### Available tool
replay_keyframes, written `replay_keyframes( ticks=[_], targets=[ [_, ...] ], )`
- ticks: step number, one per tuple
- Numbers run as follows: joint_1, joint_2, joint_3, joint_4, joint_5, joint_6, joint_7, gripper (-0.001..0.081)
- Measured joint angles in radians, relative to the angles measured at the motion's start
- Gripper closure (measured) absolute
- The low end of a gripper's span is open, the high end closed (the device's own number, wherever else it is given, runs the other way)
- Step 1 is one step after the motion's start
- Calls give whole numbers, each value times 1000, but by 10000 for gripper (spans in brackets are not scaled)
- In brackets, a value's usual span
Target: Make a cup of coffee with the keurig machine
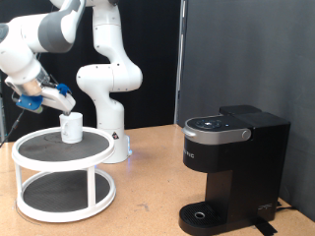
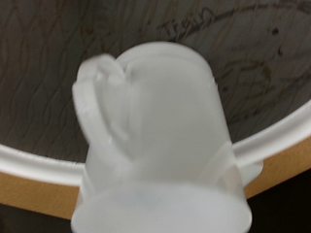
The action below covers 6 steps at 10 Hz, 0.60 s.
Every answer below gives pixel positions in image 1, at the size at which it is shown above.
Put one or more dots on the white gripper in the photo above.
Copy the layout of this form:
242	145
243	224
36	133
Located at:
57	100

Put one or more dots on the white mug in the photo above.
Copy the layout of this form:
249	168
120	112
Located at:
72	129

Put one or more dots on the white two-tier turntable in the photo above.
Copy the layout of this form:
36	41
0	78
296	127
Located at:
62	154

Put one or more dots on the black Keurig coffee machine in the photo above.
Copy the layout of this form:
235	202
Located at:
249	157

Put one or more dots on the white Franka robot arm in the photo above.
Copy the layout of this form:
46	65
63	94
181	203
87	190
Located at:
111	78

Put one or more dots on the black curtain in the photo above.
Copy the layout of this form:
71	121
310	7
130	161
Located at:
157	82

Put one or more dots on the grey metal pole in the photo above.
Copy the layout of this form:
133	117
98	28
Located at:
179	65

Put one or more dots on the grey partition panel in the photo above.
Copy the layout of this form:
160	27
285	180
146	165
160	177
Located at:
262	49

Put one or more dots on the black tape strip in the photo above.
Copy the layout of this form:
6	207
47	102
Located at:
264	227

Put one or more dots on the wrist camera on blue mount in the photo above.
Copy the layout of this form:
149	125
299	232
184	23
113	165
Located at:
29	103

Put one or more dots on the grey metal post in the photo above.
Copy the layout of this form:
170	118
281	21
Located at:
2	121

